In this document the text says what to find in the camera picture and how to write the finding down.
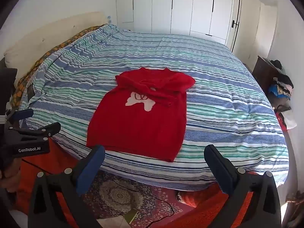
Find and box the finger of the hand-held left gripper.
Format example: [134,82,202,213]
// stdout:
[5,108,34,124]
[8,122,61,144]

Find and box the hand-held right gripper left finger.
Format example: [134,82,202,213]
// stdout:
[28,144,105,228]

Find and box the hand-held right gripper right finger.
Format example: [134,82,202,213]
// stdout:
[204,144,282,228]

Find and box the red knit sweater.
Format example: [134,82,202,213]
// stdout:
[86,67,196,163]

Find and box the pile of clothes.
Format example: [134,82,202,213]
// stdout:
[268,58,297,131]

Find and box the person's left hand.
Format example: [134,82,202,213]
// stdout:
[0,158,21,193]

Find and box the orange fuzzy blanket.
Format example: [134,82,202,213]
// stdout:
[14,140,254,228]

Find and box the patterned rug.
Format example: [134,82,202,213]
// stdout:
[78,169,197,228]

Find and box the orange patterned bed sheet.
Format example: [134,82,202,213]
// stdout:
[13,26,107,111]

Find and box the white paper sheet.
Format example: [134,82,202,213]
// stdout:
[96,215,131,228]

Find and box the green booklet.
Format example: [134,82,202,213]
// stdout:
[124,208,139,224]

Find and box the striped blue green blanket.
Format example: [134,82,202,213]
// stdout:
[18,24,290,192]

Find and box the cream padded headboard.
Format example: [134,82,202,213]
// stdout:
[4,11,110,88]

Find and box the dark wooden dresser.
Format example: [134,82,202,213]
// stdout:
[252,56,281,93]

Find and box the white wardrobe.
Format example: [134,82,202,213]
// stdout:
[116,0,234,45]

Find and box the black floor cable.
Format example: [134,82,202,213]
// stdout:
[112,178,184,228]

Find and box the white door with black handle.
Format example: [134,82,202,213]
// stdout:
[231,0,262,53]

